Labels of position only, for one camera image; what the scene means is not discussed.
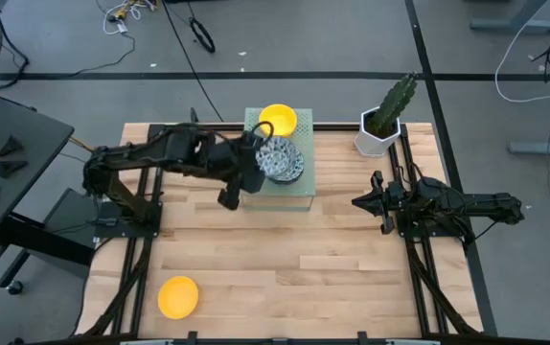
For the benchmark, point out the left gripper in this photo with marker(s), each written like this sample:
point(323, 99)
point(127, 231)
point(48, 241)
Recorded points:
point(246, 167)

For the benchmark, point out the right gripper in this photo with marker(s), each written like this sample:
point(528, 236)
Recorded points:
point(395, 201)

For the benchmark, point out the yellow plastic mini bowl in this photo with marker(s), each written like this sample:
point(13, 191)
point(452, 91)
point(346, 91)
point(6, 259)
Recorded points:
point(177, 298)
point(280, 117)

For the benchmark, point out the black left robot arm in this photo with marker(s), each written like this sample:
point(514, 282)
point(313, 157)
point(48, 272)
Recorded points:
point(160, 153)

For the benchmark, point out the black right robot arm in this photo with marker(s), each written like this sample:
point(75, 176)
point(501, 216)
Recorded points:
point(471, 203)

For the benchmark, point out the pale green perforated metal shelf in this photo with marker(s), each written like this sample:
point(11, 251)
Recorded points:
point(304, 191)

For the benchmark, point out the white hexagonal plant pot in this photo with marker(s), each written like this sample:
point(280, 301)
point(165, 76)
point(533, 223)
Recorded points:
point(371, 144)

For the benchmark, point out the green cactus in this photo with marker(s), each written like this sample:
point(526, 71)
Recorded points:
point(395, 103)

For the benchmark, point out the grey desk foot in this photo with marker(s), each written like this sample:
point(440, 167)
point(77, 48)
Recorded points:
point(510, 25)
point(543, 147)

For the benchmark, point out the black desk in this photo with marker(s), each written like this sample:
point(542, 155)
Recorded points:
point(16, 129)

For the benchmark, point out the black aluminium table frame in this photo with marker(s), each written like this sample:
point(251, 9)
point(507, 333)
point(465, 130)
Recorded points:
point(332, 127)

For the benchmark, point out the black triangular bracket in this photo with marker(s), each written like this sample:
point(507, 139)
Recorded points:
point(12, 147)

